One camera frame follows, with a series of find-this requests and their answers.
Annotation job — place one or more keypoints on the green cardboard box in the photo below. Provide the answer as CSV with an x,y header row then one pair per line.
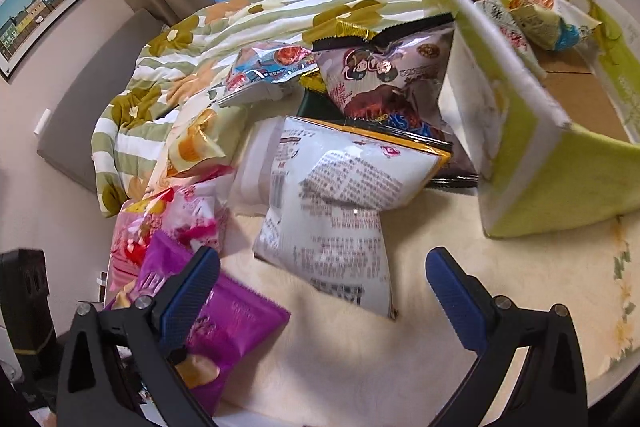
x,y
575,177

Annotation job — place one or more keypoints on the translucent white snack packet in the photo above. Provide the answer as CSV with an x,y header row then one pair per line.
x,y
250,177

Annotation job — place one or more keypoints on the brown cartoon snack packet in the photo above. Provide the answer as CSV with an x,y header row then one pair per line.
x,y
390,82

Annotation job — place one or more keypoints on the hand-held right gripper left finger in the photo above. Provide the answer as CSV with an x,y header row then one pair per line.
x,y
189,302

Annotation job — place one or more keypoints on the green striped floral blanket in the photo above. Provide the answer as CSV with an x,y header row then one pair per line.
x,y
150,72

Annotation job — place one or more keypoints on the white text-printed snack packet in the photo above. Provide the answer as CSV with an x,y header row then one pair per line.
x,y
340,217

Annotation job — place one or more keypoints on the framed wall picture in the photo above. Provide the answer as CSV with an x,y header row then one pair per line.
x,y
40,12

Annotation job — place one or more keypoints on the blue and red snack packet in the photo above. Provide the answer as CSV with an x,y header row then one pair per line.
x,y
265,69

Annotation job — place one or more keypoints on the white wall socket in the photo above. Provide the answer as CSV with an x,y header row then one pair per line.
x,y
42,121

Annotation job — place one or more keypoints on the orange and blue snack packet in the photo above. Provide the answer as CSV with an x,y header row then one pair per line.
x,y
540,22

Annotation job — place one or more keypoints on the orange chips packet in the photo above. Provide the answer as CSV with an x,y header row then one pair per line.
x,y
195,147

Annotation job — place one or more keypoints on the grey upholstered headboard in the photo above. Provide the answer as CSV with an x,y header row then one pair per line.
x,y
85,117

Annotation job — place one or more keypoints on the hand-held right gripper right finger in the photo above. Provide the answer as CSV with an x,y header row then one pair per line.
x,y
456,304

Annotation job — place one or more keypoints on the white and red snack packet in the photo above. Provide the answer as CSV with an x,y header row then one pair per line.
x,y
505,32

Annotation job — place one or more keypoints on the pink and white snack packet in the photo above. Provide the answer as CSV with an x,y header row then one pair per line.
x,y
192,212

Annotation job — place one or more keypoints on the yellow gold snack packet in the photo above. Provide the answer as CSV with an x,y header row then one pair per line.
x,y
350,29

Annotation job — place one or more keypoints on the black box-shaped device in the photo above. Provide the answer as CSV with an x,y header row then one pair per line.
x,y
25,302

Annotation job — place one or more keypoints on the purple snack packet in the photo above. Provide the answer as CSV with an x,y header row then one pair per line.
x,y
240,322

